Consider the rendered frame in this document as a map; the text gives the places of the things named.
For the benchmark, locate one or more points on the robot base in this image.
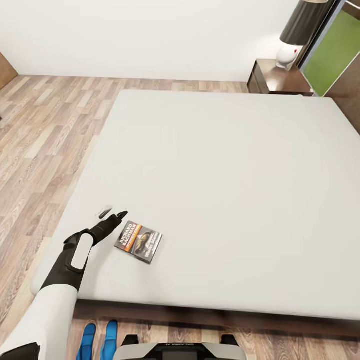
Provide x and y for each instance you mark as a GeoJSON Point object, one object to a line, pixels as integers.
{"type": "Point", "coordinates": [228, 349]}

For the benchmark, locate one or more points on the hardback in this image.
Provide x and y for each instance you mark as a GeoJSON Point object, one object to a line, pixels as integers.
{"type": "Point", "coordinates": [139, 241]}

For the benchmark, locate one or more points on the bed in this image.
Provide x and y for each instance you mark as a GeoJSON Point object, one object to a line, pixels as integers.
{"type": "Point", "coordinates": [257, 197]}

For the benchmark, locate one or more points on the table lamp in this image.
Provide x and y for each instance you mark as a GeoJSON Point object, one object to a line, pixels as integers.
{"type": "Point", "coordinates": [299, 30]}

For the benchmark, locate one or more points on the sandal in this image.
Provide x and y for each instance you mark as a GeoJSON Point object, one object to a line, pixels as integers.
{"type": "Point", "coordinates": [85, 351]}
{"type": "Point", "coordinates": [110, 346]}

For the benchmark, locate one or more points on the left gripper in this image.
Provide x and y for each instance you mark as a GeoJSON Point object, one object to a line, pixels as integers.
{"type": "Point", "coordinates": [109, 225]}

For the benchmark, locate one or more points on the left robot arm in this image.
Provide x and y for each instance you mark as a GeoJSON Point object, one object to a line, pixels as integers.
{"type": "Point", "coordinates": [43, 332]}

